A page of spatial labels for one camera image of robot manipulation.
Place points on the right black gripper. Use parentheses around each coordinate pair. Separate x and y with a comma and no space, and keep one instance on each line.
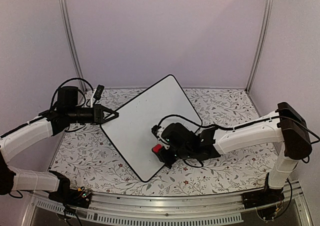
(168,160)

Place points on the floral patterned table mat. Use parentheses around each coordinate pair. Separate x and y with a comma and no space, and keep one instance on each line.
(88,159)

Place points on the right aluminium frame post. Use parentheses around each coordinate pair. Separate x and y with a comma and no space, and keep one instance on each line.
(260,44)

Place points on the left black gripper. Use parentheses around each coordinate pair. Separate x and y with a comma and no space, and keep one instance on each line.
(98,114)

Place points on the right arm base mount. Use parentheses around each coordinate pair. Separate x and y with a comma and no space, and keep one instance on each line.
(262,197)

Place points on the aluminium frame post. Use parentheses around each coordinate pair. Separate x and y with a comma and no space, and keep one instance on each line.
(70,39)
(260,44)

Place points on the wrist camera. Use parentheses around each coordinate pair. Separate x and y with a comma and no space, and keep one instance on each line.
(96,95)
(157,131)

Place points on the red whiteboard eraser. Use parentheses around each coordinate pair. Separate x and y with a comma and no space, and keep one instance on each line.
(157,148)

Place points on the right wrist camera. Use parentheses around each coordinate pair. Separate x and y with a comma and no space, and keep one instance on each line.
(157,131)

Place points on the left aluminium frame post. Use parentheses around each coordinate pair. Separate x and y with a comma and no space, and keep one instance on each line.
(70,39)

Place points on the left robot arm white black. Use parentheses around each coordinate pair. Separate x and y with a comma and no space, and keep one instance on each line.
(64,111)

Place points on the white whiteboard with black frame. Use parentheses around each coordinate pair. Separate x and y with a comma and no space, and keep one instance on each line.
(130,133)

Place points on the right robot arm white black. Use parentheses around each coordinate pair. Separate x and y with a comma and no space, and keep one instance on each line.
(284,125)

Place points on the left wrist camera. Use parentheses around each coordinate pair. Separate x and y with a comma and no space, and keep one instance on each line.
(96,95)

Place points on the front aluminium rail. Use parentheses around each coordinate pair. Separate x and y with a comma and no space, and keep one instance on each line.
(225,209)

